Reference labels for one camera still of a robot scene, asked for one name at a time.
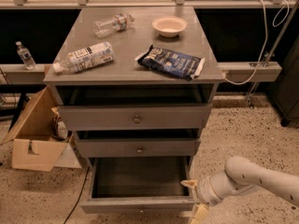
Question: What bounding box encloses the black floor cable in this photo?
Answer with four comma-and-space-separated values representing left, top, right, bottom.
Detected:
63, 166, 91, 224

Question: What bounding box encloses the grey drawer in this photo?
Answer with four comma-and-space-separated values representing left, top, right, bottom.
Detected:
80, 156, 194, 214
57, 87, 213, 132
76, 129, 200, 158

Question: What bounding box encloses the grey top drawer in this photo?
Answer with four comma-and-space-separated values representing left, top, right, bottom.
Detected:
57, 87, 213, 132

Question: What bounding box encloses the clear empty water bottle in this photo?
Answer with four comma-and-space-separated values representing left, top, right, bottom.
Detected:
93, 13, 135, 37

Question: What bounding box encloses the white labelled plastic bottle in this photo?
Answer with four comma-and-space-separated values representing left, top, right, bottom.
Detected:
53, 42, 114, 74

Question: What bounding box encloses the dark grey side cabinet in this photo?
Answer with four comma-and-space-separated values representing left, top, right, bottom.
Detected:
269, 37, 299, 127

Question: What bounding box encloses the open cardboard box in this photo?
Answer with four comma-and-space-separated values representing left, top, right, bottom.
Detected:
3, 88, 81, 172

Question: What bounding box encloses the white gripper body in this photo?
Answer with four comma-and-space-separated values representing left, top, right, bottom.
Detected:
197, 176, 222, 206

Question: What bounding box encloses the grey drawer cabinet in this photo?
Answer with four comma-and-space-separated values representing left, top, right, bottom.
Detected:
43, 6, 226, 173

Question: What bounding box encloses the white paper bowl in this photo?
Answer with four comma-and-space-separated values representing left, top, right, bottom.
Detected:
152, 16, 187, 37

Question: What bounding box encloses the grey middle drawer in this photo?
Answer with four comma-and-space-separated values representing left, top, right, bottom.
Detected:
76, 129, 200, 158

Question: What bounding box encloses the metal stand pole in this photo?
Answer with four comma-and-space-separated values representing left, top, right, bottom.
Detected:
245, 0, 299, 108

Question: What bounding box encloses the grey bottom drawer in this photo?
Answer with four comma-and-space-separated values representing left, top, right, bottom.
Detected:
80, 156, 194, 214

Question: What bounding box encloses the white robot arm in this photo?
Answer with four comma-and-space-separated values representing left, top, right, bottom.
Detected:
180, 156, 299, 224

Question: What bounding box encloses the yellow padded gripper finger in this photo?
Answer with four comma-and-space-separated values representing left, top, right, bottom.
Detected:
188, 203, 209, 224
180, 179, 198, 189

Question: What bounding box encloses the small standing water bottle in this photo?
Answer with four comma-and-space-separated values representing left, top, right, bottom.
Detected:
16, 41, 36, 70

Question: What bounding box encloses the blue chip bag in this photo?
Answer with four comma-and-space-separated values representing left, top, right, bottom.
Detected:
135, 45, 206, 81

